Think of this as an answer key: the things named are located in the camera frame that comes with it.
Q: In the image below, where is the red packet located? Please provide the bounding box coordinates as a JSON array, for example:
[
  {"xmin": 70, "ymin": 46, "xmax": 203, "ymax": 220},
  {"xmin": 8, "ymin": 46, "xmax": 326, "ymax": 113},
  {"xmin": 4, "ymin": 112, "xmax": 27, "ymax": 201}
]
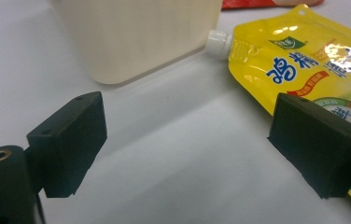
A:
[{"xmin": 220, "ymin": 0, "xmax": 326, "ymax": 10}]

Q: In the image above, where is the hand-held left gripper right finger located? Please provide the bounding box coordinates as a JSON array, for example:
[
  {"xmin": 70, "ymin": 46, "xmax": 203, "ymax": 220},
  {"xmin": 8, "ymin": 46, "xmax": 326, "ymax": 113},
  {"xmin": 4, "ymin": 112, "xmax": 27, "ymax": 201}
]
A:
[{"xmin": 267, "ymin": 92, "xmax": 351, "ymax": 200}]

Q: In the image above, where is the yellow spout pouch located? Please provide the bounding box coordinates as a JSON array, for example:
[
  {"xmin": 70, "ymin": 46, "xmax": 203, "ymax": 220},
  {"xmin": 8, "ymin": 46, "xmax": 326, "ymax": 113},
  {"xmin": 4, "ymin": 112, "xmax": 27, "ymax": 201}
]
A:
[{"xmin": 204, "ymin": 3, "xmax": 351, "ymax": 135}]

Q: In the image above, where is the cream plastic container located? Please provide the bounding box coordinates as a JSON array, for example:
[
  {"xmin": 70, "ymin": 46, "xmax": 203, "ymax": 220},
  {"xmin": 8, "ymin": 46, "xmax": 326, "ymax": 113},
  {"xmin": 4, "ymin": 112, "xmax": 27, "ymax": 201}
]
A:
[{"xmin": 49, "ymin": 0, "xmax": 224, "ymax": 86}]

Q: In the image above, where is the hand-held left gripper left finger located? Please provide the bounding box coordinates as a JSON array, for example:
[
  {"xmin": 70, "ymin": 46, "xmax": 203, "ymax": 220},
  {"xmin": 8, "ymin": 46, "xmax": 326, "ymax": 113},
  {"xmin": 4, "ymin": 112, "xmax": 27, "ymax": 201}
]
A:
[{"xmin": 23, "ymin": 91, "xmax": 108, "ymax": 199}]

